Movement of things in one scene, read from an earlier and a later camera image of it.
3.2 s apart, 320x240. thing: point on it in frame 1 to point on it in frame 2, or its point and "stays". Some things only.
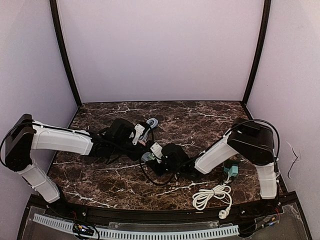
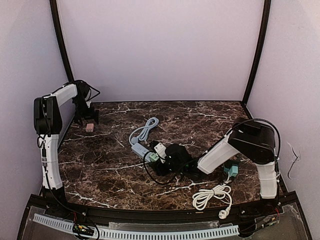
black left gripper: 144,135 to 86,114
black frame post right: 263,41 stays
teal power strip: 233,170 stays
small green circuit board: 83,229 stays
